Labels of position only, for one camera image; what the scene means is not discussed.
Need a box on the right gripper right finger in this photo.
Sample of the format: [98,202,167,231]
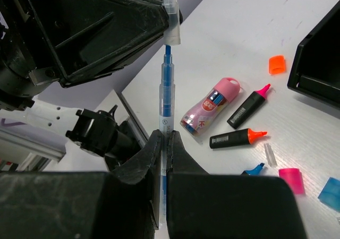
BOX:
[166,131,307,238]

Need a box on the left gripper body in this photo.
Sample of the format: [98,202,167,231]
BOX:
[1,0,64,96]

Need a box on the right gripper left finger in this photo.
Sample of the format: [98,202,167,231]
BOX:
[1,130,162,238]

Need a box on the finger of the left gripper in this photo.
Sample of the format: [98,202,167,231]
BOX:
[24,0,169,88]
[169,6,183,25]

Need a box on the blue slim pen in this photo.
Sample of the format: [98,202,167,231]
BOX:
[159,45,175,227]

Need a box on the blue tip black highlighter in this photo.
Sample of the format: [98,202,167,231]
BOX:
[241,163,265,176]

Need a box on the clear pen cap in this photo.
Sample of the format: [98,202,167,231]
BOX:
[263,143,277,167]
[163,0,181,46]

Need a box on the blue highlighter cap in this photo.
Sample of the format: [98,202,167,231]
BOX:
[318,177,340,212]

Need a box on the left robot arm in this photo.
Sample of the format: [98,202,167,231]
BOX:
[1,0,182,159]

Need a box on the orange tip black highlighter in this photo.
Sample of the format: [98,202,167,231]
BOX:
[209,129,268,149]

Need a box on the pink bottle of pens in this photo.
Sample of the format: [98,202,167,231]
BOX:
[180,78,241,144]

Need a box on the pink highlighter cap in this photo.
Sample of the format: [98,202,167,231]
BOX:
[278,168,305,195]

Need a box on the pink tip black highlighter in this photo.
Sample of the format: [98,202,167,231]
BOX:
[227,84,271,129]

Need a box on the orange highlighter cap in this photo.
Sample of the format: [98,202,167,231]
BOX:
[268,55,286,75]

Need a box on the black compartment tray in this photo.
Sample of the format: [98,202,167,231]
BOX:
[287,3,339,108]

